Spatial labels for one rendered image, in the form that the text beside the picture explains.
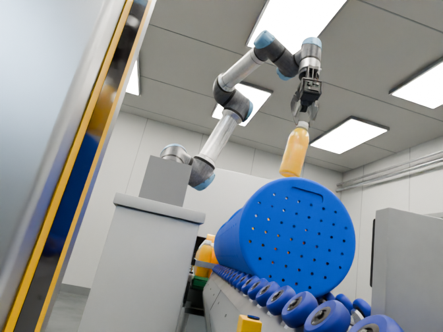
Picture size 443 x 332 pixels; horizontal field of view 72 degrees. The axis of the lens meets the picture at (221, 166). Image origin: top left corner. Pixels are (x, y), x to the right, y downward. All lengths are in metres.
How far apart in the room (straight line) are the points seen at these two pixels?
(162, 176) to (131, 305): 0.46
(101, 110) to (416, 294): 0.32
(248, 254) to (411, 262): 0.43
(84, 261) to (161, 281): 4.87
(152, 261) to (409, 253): 0.86
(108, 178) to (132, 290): 4.99
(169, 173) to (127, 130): 5.07
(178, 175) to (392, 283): 0.98
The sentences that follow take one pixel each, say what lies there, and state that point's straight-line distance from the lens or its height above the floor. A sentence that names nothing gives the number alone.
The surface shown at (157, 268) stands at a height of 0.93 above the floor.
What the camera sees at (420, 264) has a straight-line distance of 0.37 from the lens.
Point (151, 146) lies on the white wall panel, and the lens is 6.14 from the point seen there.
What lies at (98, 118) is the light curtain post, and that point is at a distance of 0.17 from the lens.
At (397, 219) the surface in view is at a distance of 0.36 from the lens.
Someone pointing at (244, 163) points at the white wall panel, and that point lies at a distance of 6.35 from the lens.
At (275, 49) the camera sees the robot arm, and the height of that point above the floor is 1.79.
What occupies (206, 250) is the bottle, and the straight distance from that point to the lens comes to 1.73.
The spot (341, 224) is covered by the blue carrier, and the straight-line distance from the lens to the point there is 0.80.
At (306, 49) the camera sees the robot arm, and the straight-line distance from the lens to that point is 1.24.
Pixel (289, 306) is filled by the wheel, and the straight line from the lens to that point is 0.40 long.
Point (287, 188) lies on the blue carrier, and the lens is 0.77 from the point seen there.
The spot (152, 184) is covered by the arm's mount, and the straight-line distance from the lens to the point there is 1.20.
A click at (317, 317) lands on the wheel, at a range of 0.32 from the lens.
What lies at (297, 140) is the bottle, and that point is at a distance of 1.03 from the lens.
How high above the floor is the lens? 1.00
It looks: 17 degrees up
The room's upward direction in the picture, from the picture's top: 12 degrees clockwise
